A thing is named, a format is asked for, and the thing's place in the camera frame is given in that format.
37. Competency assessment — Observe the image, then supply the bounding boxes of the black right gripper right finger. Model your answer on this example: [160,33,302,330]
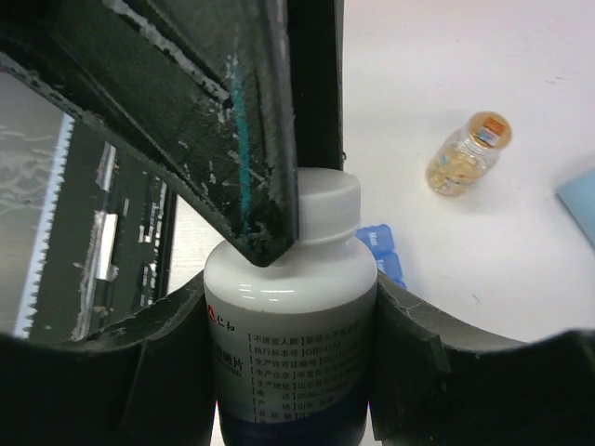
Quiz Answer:
[370,275,594,445]

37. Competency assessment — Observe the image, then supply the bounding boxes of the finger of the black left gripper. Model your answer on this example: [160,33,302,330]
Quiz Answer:
[1,1,298,267]
[287,0,346,170]

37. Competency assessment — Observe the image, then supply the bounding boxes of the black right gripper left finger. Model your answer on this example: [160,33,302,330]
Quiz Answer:
[1,274,216,445]

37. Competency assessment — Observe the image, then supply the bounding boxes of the white cap dark pill bottle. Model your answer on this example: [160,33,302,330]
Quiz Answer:
[203,167,378,446]

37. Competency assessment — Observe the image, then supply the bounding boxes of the blue weekly pill organizer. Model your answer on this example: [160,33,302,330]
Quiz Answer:
[356,224,406,289]

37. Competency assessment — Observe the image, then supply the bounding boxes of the white bottle screw cap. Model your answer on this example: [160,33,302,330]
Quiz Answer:
[297,167,361,244]

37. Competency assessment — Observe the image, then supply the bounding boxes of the clear bottle yellow pills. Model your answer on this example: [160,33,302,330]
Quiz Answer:
[426,111,512,197]

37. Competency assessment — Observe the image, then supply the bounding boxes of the light blue folded cloth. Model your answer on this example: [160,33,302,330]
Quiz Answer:
[556,169,595,246]

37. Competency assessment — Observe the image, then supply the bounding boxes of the light blue cable duct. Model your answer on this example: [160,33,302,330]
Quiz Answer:
[13,113,73,338]

